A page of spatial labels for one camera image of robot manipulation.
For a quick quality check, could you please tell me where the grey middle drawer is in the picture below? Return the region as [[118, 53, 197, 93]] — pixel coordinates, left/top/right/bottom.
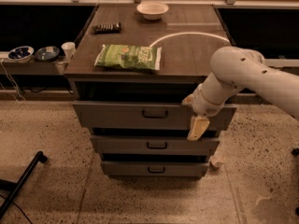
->
[[91, 135, 220, 155]]

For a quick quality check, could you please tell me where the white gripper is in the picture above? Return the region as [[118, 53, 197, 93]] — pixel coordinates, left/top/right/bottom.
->
[[181, 85, 224, 141]]

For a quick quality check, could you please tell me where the black stand leg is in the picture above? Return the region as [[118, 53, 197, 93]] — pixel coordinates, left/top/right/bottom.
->
[[0, 151, 48, 219]]

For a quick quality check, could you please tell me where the grey top drawer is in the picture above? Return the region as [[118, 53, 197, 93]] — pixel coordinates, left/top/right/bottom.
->
[[72, 100, 237, 132]]

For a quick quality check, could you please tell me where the blue patterned bowl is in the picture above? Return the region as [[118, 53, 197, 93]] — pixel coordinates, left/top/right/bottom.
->
[[8, 46, 34, 63]]

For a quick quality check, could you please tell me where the white bowl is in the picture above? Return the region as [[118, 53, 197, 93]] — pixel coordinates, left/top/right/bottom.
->
[[136, 2, 169, 21]]

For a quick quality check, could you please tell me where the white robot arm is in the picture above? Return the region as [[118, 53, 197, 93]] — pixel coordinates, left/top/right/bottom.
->
[[182, 47, 299, 141]]

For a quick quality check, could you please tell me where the white paper cup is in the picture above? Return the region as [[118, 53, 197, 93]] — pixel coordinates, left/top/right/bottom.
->
[[62, 42, 76, 60]]

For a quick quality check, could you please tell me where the grey side shelf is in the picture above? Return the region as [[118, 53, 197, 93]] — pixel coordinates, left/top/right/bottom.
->
[[0, 56, 69, 76]]

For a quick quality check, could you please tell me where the grey blue bowl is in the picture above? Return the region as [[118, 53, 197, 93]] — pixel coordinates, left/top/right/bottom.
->
[[35, 46, 60, 62]]

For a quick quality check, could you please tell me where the green chip bag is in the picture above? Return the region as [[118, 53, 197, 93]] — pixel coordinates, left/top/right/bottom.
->
[[94, 44, 162, 71]]

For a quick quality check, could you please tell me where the grey drawer cabinet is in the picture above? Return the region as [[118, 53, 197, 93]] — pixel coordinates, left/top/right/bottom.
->
[[65, 4, 235, 164]]

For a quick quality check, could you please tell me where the white cable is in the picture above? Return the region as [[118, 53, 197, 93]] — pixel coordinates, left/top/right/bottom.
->
[[0, 59, 26, 103]]

